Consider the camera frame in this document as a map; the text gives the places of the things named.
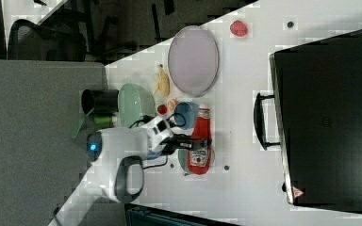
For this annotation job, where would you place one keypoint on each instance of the small red plush strawberry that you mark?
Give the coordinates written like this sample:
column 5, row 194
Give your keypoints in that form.
column 162, row 109

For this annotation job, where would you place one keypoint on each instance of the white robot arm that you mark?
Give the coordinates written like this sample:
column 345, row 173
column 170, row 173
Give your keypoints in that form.
column 117, row 172

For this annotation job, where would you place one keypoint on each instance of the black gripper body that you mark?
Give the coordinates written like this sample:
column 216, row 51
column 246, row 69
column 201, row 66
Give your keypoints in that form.
column 178, row 141

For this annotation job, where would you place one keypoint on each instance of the round grey plate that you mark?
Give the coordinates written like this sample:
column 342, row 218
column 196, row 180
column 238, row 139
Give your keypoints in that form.
column 193, row 60

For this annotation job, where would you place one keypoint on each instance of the plush orange slice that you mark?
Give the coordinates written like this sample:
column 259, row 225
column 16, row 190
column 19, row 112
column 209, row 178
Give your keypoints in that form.
column 172, row 104

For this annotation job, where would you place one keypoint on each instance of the red plush ketchup bottle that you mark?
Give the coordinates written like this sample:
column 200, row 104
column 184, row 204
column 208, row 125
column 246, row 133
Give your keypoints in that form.
column 202, row 128

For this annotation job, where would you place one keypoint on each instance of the plush peeled banana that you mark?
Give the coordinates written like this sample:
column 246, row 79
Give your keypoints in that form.
column 162, row 85

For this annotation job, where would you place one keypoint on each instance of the green bottle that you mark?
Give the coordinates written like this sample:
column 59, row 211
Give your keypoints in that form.
column 105, row 119

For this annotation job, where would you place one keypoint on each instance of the black office chair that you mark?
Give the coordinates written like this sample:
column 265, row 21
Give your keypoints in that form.
column 45, row 42

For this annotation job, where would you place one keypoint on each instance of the black cylinder container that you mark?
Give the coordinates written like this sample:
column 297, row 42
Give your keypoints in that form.
column 99, row 101

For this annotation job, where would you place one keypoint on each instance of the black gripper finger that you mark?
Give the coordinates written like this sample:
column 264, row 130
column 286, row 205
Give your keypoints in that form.
column 201, row 143

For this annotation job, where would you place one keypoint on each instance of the green perforated basket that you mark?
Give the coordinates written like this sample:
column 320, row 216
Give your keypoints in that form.
column 134, row 102

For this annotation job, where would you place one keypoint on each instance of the blue cup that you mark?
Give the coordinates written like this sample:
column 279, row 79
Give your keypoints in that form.
column 186, row 114

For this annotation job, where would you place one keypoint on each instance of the large red plush strawberry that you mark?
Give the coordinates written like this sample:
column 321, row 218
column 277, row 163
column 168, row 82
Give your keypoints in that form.
column 239, row 28

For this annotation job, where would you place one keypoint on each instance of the black toaster oven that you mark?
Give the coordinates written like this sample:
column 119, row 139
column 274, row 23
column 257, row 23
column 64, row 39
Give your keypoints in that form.
column 317, row 93

